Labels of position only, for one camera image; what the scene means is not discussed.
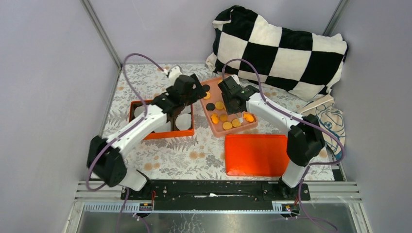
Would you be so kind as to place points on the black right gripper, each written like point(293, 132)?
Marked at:
point(229, 108)

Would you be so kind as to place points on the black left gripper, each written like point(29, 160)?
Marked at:
point(197, 93)

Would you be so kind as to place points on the black sandwich cookie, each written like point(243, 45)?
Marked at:
point(206, 87)
point(210, 107)

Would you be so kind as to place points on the pink cookie tray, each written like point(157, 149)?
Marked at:
point(216, 95)

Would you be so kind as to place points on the swirl butter cookie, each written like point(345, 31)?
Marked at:
point(223, 118)

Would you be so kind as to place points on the orange compartment box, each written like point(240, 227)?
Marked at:
point(167, 130)

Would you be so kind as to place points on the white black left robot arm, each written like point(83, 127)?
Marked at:
point(106, 155)

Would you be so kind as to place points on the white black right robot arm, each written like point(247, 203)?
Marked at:
point(304, 136)

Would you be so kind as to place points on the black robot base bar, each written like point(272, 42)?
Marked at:
point(209, 195)

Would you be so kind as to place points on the round yellow biscuit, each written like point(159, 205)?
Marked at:
point(219, 105)
point(208, 95)
point(227, 125)
point(236, 123)

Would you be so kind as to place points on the white paper cupcake liner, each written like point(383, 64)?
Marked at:
point(186, 110)
point(183, 122)
point(138, 111)

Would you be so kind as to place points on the orange fish-shaped cookie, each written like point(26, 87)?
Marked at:
point(248, 117)
point(215, 118)

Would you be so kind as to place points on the orange box lid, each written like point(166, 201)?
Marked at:
point(255, 155)

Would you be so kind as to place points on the black white checkered pillow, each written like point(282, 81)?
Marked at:
point(304, 64)

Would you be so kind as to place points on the cream blue printed cloth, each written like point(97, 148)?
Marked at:
point(330, 118)

